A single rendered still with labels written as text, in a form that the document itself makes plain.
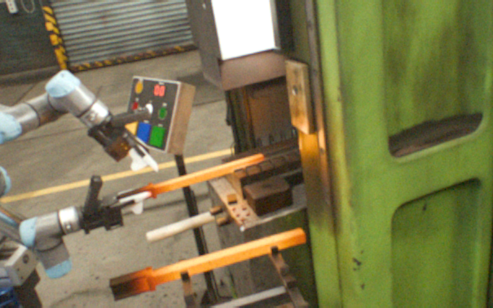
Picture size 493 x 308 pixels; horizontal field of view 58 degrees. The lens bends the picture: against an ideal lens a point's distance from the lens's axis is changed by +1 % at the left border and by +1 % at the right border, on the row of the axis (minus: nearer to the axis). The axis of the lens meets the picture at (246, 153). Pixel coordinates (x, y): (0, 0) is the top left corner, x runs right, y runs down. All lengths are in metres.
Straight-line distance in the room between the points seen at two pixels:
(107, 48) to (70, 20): 0.79
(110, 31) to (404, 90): 8.37
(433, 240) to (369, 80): 0.57
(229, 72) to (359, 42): 0.44
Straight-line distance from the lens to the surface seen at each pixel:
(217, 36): 1.18
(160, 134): 1.77
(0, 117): 1.24
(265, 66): 1.28
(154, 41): 9.22
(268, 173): 1.39
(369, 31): 0.95
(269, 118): 1.62
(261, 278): 1.38
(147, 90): 1.91
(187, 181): 1.38
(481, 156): 1.25
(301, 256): 1.40
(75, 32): 9.33
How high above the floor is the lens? 1.61
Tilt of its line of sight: 24 degrees down
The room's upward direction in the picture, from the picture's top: 10 degrees counter-clockwise
